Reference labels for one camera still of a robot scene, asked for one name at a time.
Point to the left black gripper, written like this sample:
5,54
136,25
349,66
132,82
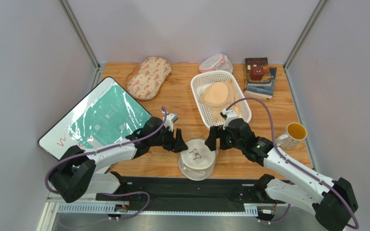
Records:
175,145

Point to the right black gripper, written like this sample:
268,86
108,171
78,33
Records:
219,137

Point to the round white mesh laundry bag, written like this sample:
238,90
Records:
198,161

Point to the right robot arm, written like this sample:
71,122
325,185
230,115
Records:
332,202

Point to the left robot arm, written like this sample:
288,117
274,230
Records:
77,172

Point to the beige bra in basket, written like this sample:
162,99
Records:
217,97

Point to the pink-trimmed mesh bag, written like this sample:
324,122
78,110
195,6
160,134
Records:
216,62

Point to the white perforated plastic basket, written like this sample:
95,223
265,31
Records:
201,81

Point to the floral fabric pouch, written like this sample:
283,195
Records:
146,83

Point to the whiteboard with green sheet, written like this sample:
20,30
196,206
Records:
106,115

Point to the stack of books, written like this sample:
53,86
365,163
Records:
265,87

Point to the dark red cube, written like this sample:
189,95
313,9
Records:
256,73

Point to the white mug yellow inside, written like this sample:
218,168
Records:
290,138

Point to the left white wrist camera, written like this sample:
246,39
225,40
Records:
169,121

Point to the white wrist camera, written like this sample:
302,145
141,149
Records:
169,121
228,115

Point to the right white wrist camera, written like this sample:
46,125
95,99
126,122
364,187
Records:
228,115

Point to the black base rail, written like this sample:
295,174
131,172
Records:
181,195

